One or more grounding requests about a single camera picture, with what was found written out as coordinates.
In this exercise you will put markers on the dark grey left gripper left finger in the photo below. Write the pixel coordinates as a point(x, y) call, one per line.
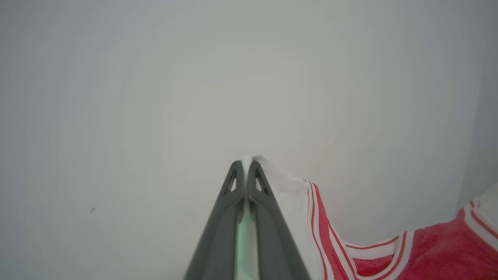
point(218, 233)

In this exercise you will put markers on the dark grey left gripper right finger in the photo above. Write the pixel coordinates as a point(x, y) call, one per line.
point(274, 241)

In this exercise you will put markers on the red white striped jersey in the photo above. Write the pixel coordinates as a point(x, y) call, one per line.
point(428, 252)

